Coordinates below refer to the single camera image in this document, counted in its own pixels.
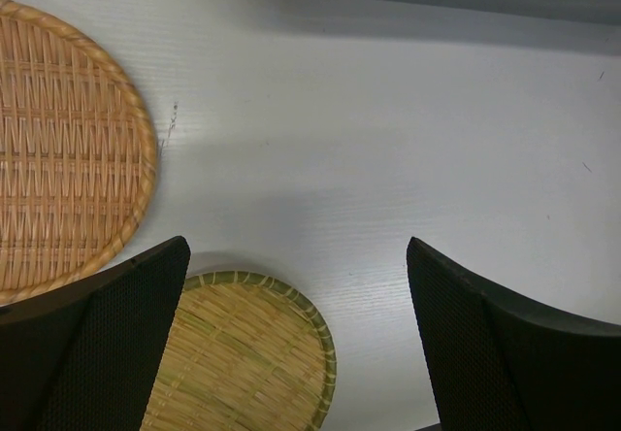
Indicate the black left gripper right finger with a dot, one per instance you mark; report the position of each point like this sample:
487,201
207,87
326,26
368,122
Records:
498,360

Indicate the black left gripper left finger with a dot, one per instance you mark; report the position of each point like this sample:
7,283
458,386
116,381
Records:
85,356

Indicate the round green-rimmed bamboo tray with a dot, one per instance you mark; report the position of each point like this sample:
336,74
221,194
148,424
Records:
245,352

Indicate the round tan woven tray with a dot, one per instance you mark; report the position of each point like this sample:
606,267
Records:
78,154

